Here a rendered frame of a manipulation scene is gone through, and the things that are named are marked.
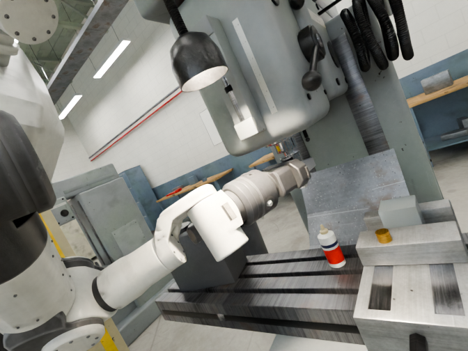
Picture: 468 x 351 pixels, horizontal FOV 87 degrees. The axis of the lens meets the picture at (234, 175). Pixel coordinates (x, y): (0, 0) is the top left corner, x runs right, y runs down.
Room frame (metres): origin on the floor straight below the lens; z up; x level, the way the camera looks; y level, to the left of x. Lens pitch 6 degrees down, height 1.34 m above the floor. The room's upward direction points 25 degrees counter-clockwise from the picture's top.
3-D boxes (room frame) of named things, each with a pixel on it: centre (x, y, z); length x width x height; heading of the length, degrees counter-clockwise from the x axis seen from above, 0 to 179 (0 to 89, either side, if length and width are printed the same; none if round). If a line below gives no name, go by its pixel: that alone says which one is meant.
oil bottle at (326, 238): (0.58, -0.14, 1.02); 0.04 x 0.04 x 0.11
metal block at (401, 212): (0.45, -0.26, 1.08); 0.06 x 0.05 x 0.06; 51
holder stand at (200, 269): (0.80, 0.20, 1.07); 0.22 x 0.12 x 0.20; 64
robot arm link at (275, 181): (0.49, -0.05, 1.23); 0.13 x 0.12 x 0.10; 32
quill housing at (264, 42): (0.55, -0.13, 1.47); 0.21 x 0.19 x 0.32; 53
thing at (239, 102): (0.45, -0.06, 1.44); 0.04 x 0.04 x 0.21; 53
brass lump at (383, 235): (0.41, -0.19, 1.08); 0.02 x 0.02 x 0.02
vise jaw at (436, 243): (0.40, -0.22, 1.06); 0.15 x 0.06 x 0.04; 51
